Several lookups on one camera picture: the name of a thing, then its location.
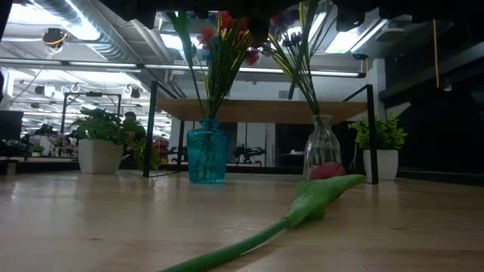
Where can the dark green potted plant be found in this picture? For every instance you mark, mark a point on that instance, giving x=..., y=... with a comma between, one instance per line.
x=100, y=155

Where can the teal glass vase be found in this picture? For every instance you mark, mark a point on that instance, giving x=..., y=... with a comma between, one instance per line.
x=207, y=155

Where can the orange artificial flower bunch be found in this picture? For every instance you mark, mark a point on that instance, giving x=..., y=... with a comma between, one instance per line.
x=227, y=64

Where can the wooden shelf with black legs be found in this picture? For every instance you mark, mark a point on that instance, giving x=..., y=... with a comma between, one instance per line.
x=264, y=111

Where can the dark red artificial tulip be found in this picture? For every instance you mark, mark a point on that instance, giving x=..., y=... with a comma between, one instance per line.
x=314, y=200

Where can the clear glass vase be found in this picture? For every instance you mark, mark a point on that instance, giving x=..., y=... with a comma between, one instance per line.
x=322, y=147

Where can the purple artificial flower bunch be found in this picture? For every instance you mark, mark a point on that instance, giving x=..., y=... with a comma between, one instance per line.
x=310, y=98

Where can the black monitor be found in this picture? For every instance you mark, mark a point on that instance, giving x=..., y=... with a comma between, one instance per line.
x=10, y=126

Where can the person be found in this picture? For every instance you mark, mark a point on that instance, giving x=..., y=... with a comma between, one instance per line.
x=132, y=122

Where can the light green potted plant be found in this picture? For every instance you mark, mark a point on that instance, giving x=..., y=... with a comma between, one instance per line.
x=380, y=162

